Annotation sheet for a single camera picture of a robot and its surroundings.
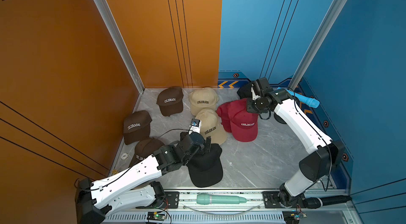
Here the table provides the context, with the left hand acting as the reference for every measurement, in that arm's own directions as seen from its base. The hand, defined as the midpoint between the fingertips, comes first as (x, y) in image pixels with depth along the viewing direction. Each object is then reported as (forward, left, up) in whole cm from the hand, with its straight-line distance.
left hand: (203, 134), depth 74 cm
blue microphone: (+17, -55, +5) cm, 58 cm away
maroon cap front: (+9, -21, -4) cm, 23 cm away
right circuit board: (-30, -40, -20) cm, 54 cm away
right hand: (+15, -24, +2) cm, 28 cm away
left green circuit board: (-30, +21, -21) cm, 42 cm away
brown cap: (+12, +41, -15) cm, 45 cm away
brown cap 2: (-1, +32, -14) cm, 35 cm away
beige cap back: (+33, +2, -11) cm, 35 cm away
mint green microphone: (-24, -2, -16) cm, 29 cm away
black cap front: (-11, -1, -18) cm, 21 cm away
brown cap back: (+32, +23, -13) cm, 42 cm away
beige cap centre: (+12, -4, -13) cm, 18 cm away
